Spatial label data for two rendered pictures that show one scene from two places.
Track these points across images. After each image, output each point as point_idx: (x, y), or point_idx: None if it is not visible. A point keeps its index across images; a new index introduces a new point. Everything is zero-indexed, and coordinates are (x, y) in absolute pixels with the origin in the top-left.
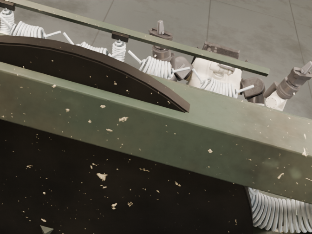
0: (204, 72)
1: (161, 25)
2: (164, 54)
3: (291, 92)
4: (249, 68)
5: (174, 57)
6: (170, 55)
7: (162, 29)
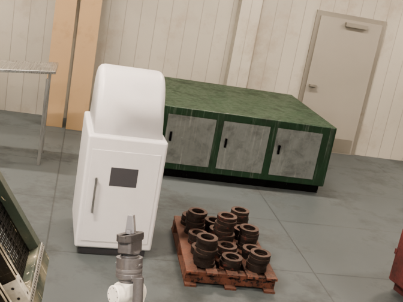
0: None
1: (128, 220)
2: (117, 262)
3: None
4: None
5: (135, 281)
6: (126, 269)
7: (129, 227)
